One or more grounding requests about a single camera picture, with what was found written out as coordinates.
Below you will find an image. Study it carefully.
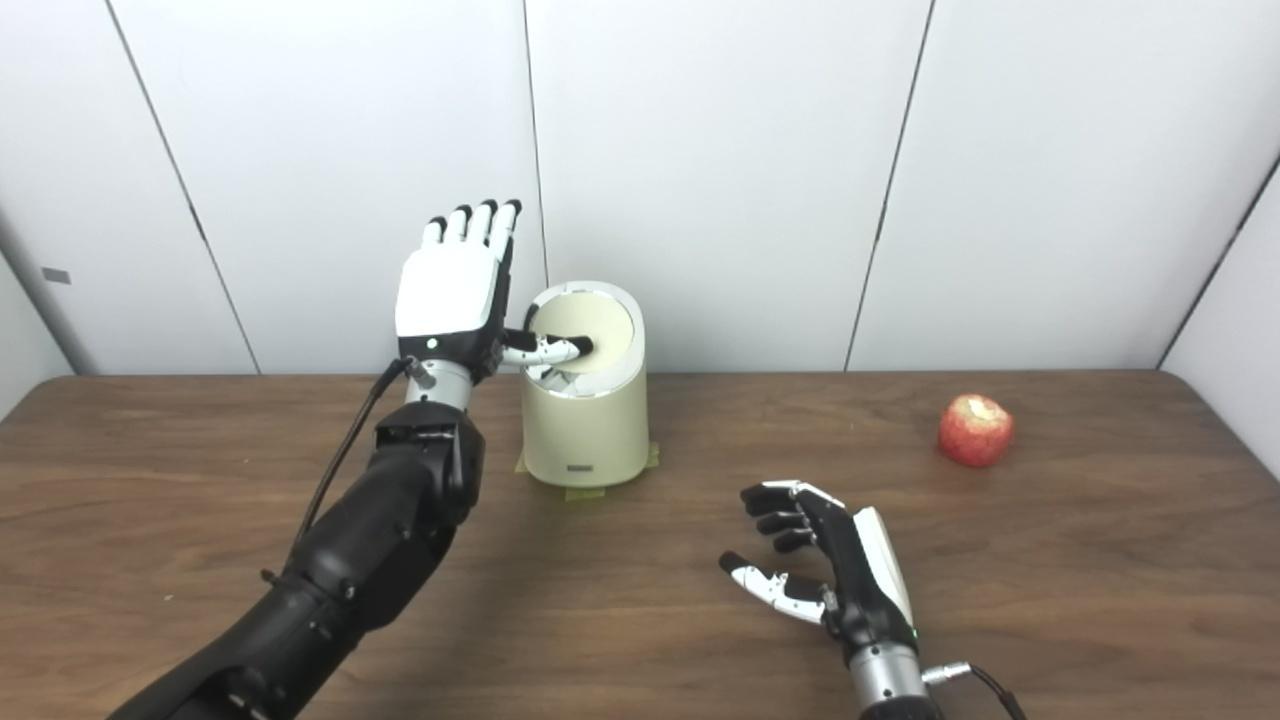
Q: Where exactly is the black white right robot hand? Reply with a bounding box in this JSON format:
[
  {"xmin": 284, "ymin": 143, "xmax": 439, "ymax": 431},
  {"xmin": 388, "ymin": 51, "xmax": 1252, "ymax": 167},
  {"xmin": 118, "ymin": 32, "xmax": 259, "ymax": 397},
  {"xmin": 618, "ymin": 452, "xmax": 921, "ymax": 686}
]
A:
[{"xmin": 718, "ymin": 479, "xmax": 919, "ymax": 666}]

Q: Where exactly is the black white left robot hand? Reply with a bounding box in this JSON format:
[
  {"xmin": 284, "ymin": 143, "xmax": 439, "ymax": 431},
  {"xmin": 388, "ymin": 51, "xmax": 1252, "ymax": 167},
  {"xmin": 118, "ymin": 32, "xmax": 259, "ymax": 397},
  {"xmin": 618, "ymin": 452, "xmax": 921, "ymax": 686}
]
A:
[{"xmin": 395, "ymin": 198, "xmax": 594, "ymax": 386}]

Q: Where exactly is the cream round bin lid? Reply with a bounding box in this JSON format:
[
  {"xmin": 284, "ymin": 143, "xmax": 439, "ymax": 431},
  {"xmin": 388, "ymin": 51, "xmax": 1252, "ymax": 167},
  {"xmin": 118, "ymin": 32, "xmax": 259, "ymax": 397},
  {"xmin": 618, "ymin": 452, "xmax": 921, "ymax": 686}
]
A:
[{"xmin": 527, "ymin": 290, "xmax": 635, "ymax": 376}]

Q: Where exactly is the red apple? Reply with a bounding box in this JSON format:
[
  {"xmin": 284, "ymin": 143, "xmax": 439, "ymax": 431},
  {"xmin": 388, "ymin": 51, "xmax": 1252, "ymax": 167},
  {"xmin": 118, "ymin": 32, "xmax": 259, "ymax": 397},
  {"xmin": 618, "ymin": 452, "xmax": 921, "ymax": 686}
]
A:
[{"xmin": 937, "ymin": 394, "xmax": 1015, "ymax": 468}]

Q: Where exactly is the cream-colored bin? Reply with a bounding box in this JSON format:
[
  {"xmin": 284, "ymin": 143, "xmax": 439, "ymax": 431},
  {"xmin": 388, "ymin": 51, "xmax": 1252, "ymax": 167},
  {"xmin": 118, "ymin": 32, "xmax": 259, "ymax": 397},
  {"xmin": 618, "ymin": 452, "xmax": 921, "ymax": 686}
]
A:
[{"xmin": 519, "ymin": 281, "xmax": 650, "ymax": 489}]

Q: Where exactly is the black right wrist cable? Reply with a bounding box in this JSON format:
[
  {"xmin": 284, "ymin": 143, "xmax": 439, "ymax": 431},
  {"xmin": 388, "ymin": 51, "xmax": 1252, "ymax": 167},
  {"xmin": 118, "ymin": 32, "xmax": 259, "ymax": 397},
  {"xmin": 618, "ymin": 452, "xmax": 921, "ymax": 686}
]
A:
[{"xmin": 920, "ymin": 660, "xmax": 1029, "ymax": 720}]

